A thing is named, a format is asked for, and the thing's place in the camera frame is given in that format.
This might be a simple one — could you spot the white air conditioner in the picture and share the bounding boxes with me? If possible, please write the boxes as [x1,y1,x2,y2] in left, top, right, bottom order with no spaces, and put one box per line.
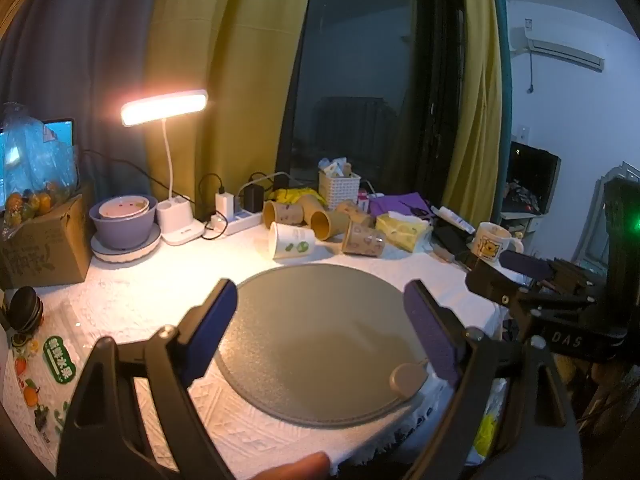
[509,34,606,74]

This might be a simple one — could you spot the white tablecloth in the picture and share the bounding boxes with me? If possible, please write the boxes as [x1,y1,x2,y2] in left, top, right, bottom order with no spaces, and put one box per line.
[0,224,507,477]

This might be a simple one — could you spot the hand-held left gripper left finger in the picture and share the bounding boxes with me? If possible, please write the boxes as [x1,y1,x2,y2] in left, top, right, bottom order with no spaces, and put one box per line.
[57,277,238,480]

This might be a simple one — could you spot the white mug with yellow cartoon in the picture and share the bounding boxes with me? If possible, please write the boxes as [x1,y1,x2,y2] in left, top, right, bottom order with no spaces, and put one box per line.
[467,221,525,264]

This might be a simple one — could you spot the wide yellow curtain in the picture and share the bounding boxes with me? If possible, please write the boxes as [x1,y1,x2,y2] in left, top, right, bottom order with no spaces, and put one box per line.
[144,0,319,222]

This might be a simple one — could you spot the pink bowl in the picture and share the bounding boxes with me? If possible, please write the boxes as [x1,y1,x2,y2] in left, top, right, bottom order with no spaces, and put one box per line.
[98,197,151,221]

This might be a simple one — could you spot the white desk lamp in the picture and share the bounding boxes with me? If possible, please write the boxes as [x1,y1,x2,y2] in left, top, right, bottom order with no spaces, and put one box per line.
[120,89,209,247]

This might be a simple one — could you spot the brown printed paper cup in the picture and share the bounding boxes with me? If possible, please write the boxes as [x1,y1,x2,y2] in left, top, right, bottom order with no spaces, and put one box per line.
[341,220,387,257]

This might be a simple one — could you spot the white plate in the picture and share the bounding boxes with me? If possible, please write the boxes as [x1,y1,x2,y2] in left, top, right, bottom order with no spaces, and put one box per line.
[90,222,163,264]

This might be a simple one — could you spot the black power adapter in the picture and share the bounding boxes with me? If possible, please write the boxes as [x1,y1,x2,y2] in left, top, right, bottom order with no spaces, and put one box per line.
[243,184,265,214]

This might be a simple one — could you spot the purple cloth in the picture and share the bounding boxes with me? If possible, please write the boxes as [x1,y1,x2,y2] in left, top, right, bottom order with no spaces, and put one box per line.
[367,192,432,221]

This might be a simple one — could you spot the dark monitor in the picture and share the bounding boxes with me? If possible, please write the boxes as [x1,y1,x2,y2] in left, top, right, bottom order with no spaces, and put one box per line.
[500,141,562,234]

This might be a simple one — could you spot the purple bowl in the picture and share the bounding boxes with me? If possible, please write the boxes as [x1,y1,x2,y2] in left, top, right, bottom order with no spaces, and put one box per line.
[89,194,159,251]

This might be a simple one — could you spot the yellow cloth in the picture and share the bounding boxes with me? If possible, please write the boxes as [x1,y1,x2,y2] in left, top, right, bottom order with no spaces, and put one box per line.
[271,187,328,209]

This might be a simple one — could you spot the yellow plastic bag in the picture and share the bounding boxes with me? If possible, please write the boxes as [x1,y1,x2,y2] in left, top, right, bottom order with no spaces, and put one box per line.
[474,379,509,459]

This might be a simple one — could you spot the white woven basket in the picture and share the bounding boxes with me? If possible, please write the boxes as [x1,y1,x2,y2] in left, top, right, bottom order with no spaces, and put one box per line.
[318,170,362,211]

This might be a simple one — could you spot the narrow yellow curtain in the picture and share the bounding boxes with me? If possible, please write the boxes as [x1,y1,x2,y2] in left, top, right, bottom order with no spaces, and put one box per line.
[442,0,504,211]

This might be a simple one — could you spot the clear bag of fruit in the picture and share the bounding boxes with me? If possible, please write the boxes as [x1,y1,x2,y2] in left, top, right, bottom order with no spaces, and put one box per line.
[0,102,82,233]

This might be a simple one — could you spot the cardboard box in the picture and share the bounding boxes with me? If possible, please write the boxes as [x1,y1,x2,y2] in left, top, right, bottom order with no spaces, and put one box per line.
[0,191,97,289]

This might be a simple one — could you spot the yellow tissue pack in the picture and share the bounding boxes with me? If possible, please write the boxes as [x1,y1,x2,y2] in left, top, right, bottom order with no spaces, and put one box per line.
[375,212,434,254]

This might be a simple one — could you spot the white cup with green print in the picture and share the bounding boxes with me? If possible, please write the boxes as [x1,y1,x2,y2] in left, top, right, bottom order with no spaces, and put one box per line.
[269,221,316,261]

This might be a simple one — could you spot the black headphones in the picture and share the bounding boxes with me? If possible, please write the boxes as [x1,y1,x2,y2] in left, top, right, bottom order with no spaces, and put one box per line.
[0,286,45,334]

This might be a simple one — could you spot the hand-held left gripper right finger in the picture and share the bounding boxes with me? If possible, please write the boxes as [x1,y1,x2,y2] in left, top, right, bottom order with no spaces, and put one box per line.
[402,280,583,480]

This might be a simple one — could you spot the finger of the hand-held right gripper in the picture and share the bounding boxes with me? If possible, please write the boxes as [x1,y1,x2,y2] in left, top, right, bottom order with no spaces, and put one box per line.
[499,249,607,291]
[464,256,598,318]

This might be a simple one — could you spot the grey round mat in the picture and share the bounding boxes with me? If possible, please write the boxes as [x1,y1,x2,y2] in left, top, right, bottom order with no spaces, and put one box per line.
[215,265,431,428]

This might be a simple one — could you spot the grey blue curtain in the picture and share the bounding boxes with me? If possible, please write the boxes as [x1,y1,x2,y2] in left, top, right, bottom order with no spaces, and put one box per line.
[0,0,167,203]

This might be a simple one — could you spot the white power strip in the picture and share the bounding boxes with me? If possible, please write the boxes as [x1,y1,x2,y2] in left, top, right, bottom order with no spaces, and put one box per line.
[201,210,266,239]

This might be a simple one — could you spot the black case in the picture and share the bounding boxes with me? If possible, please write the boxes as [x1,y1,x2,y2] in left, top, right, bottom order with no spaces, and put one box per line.
[432,225,474,262]

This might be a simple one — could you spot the dark window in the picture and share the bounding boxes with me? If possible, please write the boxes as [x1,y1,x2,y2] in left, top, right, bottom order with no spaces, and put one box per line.
[276,0,467,202]

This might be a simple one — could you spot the black cable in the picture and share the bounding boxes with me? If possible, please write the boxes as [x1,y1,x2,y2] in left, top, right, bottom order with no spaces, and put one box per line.
[80,149,171,196]

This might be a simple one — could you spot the fruit printed plastic bag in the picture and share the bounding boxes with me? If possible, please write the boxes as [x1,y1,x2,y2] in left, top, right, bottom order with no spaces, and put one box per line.
[0,305,98,443]

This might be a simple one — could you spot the white tube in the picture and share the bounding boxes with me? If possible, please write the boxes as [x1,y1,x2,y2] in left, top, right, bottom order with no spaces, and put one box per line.
[432,205,476,234]

